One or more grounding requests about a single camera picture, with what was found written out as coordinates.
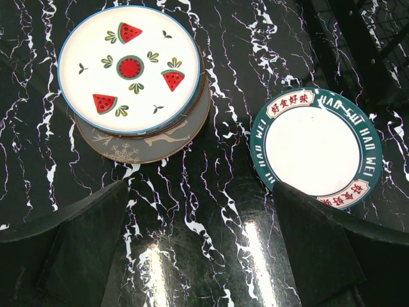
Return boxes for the dark green rimmed plate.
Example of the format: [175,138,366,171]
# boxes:
[250,87,383,210]

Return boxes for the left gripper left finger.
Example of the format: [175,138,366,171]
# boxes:
[1,180,128,306]

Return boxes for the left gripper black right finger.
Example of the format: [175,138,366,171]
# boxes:
[273,182,408,306]

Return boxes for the stack of plates under white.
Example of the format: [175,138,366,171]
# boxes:
[74,49,210,164]

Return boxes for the black wire dish rack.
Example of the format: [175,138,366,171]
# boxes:
[296,1,408,106]

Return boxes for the white watermelon pattern plate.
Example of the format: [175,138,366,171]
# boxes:
[58,6,204,136]

